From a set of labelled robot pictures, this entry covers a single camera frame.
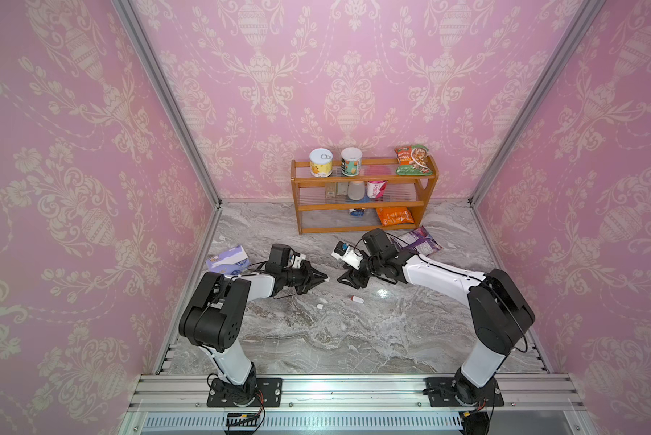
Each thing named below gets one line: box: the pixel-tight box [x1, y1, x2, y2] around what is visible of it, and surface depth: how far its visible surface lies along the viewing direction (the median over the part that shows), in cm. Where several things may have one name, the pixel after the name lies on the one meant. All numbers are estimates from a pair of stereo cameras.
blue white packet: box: [349, 207, 366, 217], surface depth 114 cm
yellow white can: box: [309, 147, 334, 179], surface depth 88 cm
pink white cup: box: [367, 180, 388, 199], surface depth 99 cm
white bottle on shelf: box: [347, 181, 366, 202], surface depth 102 cm
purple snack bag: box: [385, 225, 443, 257], surface depth 106 cm
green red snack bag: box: [394, 144, 433, 177], surface depth 90 cm
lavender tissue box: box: [205, 244, 251, 275], surface depth 96 cm
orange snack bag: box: [375, 206, 415, 227], surface depth 112 cm
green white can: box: [340, 146, 364, 177], surface depth 88 cm
